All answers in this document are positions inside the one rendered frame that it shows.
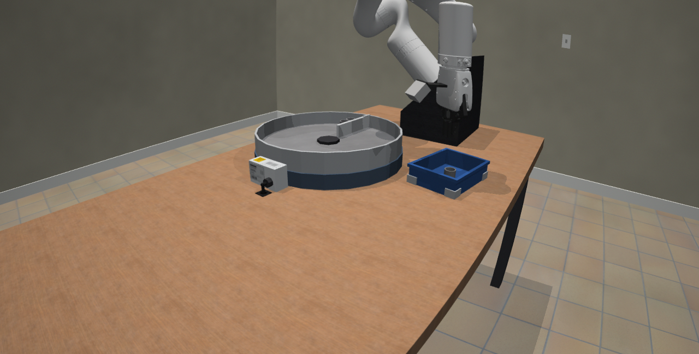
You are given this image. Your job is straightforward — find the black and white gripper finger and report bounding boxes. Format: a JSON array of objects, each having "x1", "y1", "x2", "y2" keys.
[
  {"x1": 438, "y1": 104, "x2": 451, "y2": 135},
  {"x1": 447, "y1": 94, "x2": 467, "y2": 138}
]

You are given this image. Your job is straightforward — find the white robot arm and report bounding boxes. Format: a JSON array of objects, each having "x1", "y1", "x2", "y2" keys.
[{"x1": 353, "y1": 0, "x2": 477, "y2": 103}]

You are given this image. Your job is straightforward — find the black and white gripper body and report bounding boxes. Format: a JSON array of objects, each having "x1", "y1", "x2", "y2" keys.
[{"x1": 436, "y1": 66, "x2": 472, "y2": 111}]

